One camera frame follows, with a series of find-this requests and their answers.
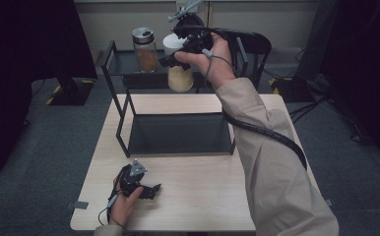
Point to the white-lidded jar with beige powder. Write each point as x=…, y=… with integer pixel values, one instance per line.
x=179, y=80

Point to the glass jar with brown powder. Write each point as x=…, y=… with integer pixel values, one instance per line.
x=147, y=59

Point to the black curtain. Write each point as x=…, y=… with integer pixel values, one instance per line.
x=358, y=65
x=20, y=65

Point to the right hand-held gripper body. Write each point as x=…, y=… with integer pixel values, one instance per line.
x=196, y=39

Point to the person's left hand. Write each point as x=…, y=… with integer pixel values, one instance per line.
x=122, y=209

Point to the grey tape strip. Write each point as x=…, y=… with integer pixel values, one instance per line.
x=79, y=205

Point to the black stand base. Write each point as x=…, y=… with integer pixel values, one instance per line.
x=75, y=93
x=293, y=91

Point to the person's right hand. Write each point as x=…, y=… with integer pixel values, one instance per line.
x=219, y=62

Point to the grey metal stand clamp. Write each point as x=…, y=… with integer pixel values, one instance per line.
x=184, y=8

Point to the black metal shelf rack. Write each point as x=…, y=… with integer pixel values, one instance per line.
x=178, y=131

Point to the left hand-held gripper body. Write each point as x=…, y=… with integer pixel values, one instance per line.
x=134, y=177

